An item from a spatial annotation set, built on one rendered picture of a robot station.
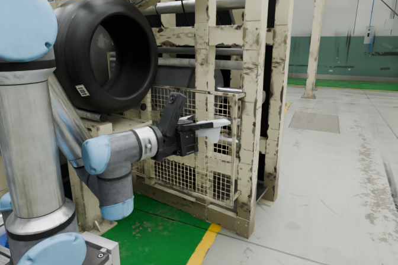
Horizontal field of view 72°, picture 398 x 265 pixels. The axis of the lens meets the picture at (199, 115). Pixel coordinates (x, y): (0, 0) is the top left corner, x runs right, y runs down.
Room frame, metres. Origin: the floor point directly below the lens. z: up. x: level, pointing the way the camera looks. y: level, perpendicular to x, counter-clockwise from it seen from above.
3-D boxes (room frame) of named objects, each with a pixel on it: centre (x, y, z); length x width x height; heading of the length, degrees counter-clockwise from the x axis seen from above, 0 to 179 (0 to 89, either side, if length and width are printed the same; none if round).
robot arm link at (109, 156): (0.56, 0.19, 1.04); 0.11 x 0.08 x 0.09; 130
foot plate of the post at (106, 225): (1.67, 0.77, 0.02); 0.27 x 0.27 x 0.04; 57
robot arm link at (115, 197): (0.57, 0.20, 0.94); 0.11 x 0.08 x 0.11; 40
